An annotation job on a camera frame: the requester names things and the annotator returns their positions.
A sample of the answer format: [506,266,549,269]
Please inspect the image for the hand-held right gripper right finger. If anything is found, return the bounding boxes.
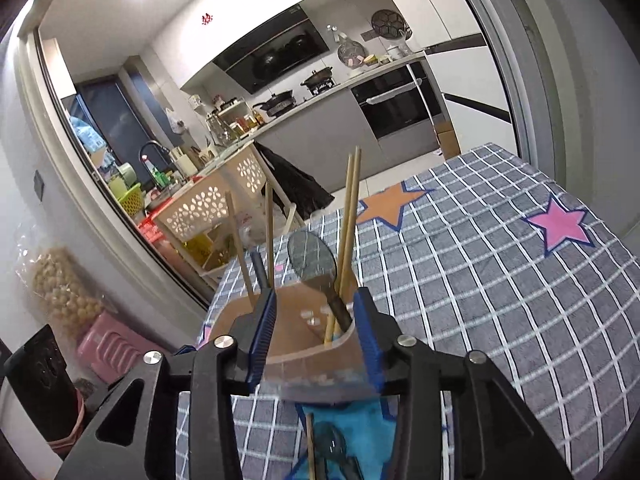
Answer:
[352,287,573,480]

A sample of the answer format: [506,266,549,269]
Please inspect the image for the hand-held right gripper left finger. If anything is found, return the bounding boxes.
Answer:
[55,287,278,480]

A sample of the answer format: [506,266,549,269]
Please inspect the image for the beige plastic utensil holder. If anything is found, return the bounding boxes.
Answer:
[207,260,381,406]

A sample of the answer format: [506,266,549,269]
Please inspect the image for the translucent grey spoon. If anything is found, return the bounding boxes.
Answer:
[250,252,273,291]
[315,421,366,480]

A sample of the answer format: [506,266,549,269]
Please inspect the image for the dark metal spoon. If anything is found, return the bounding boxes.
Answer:
[286,229,357,347]

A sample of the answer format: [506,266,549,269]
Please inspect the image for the yellow oil bottles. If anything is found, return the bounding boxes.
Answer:
[182,232,236,271]

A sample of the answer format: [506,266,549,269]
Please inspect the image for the grey checkered star tablecloth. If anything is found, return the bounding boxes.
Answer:
[175,142,640,480]

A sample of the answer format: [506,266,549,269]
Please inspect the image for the beige flower-cutout trolley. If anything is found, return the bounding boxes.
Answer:
[152,141,306,286]

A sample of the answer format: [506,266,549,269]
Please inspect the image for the black hanging garment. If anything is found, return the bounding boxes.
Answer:
[255,142,335,221]

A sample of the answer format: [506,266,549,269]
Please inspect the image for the red plastic basket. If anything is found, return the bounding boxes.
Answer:
[137,212,173,256]

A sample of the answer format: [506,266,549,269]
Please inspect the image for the stacked pink plastic stools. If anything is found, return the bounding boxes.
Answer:
[75,310,176,386]

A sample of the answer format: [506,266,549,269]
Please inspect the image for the green plastic basket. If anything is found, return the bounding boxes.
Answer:
[120,182,146,218]

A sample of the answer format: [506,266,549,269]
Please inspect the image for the spice rack with bottles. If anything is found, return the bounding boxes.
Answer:
[207,95,268,143]

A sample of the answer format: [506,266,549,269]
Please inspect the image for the clear bag of round nuts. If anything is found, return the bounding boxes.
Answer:
[17,247,103,336]

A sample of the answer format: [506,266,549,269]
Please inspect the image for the cardboard box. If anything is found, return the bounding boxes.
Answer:
[432,120,462,160]

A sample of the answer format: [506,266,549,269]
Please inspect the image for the black kitchen faucet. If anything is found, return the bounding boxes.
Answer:
[138,140,173,181]

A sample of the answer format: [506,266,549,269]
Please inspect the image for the black wok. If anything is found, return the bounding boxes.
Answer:
[252,90,296,113]

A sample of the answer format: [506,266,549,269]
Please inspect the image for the black built-in oven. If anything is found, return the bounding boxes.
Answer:
[350,62,443,140]

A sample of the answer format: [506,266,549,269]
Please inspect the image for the dark bag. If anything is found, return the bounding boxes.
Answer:
[2,324,83,443]

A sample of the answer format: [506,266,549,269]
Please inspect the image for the dark cooking pot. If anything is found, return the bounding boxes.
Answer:
[300,67,333,91]

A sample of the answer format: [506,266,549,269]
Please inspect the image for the blue and white hanging bag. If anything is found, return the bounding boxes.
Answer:
[67,115,108,171]

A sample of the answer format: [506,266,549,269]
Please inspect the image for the black range hood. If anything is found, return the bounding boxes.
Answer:
[212,4,331,95]

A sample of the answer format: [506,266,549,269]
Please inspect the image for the white refrigerator with magnets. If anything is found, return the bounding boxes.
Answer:
[422,30,521,161]

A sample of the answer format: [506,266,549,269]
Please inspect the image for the white upper kitchen cabinets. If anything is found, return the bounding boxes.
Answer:
[150,0,366,91]

